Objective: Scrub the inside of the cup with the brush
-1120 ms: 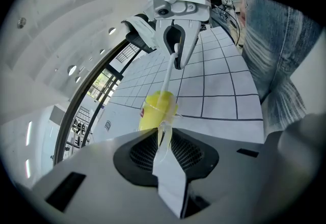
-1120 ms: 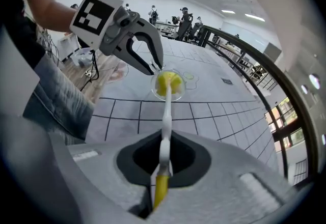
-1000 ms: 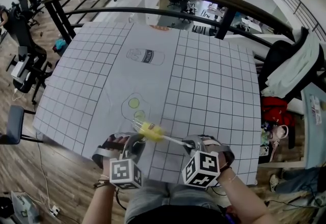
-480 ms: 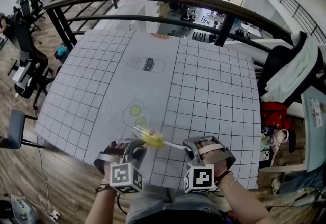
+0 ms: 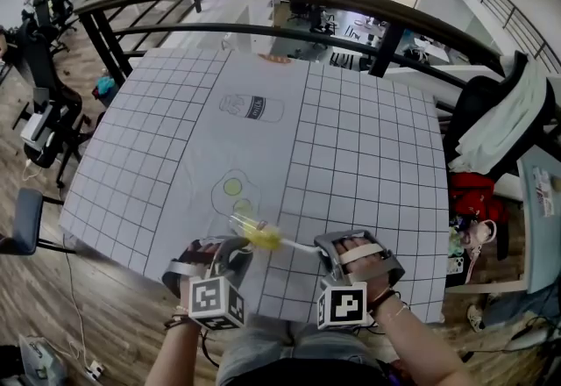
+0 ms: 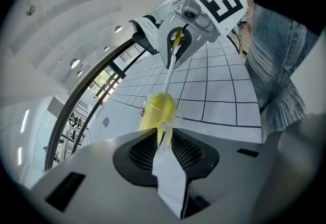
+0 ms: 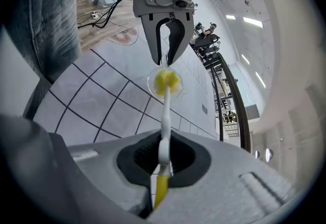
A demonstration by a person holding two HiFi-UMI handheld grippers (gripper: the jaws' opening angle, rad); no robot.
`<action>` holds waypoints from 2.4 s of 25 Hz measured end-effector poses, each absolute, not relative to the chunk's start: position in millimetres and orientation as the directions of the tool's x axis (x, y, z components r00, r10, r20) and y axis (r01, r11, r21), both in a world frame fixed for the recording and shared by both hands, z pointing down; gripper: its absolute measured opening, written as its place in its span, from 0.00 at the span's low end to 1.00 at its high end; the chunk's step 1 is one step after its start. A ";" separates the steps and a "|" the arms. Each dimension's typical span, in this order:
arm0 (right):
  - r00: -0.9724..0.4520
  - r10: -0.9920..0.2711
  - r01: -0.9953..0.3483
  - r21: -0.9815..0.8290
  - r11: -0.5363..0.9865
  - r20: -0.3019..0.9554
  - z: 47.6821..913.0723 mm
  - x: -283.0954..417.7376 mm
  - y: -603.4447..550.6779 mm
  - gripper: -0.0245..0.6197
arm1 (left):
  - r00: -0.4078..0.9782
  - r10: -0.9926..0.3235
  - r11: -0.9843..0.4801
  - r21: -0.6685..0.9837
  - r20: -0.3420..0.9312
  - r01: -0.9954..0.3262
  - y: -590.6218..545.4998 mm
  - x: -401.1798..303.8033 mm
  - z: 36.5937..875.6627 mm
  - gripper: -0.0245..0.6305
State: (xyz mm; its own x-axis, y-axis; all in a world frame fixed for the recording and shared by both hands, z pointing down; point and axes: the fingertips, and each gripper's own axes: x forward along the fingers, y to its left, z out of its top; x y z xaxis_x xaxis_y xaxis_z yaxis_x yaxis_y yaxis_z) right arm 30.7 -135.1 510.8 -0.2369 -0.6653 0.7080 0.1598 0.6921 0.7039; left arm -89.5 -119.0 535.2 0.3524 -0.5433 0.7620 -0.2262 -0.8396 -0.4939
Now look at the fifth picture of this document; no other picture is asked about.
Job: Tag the white checked tablecloth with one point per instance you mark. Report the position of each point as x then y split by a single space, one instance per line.
350 156

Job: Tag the white power strip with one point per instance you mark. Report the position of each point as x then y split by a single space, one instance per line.
95 369

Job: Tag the light blue table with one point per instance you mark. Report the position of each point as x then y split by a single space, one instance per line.
539 244

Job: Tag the person's left forearm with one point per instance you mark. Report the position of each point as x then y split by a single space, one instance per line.
175 353

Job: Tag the person's right hand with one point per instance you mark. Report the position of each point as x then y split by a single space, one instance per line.
368 274

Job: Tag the yellow sponge brush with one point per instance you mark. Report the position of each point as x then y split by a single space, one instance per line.
263 239

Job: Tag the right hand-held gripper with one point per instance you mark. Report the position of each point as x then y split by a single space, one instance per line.
346 305

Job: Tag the black wrist band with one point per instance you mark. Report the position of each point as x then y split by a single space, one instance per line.
385 298
175 323

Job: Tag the person's left hand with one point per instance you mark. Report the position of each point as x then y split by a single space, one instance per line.
201 255

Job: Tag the clear plastic storage bin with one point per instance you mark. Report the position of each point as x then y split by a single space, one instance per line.
41 362

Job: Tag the dark blue chair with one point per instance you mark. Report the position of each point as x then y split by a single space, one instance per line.
28 217

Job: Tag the white printed packet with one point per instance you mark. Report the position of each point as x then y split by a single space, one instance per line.
543 195

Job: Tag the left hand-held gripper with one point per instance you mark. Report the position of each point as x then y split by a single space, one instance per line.
215 301

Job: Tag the pink and white bag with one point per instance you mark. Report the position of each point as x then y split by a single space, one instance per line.
482 233

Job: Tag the white cased phone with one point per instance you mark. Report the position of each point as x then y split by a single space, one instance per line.
455 266

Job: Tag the beige round object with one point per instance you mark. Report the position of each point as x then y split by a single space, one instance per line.
556 183

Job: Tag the person's right forearm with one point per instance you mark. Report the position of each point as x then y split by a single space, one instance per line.
416 340

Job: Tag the red bag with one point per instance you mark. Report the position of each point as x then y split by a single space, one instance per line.
473 195

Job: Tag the person's blue jeans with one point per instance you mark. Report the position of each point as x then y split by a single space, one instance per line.
263 345

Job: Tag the pale green towel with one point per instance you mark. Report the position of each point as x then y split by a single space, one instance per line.
504 138

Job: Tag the person's black top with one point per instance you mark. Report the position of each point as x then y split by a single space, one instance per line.
307 375

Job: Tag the teal bag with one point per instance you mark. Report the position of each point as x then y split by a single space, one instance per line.
105 86

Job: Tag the clear drinking glass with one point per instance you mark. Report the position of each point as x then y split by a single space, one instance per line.
239 222

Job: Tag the white box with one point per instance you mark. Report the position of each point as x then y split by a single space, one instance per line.
35 125

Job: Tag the green and yellow bottle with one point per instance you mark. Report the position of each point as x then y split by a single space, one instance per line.
456 241

